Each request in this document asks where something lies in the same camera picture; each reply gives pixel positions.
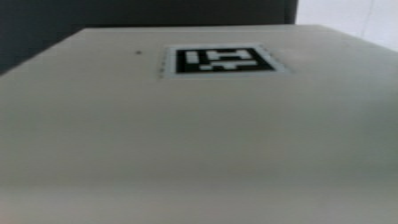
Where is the white lamp base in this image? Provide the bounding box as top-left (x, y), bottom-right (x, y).
top-left (0, 25), bottom-right (398, 224)

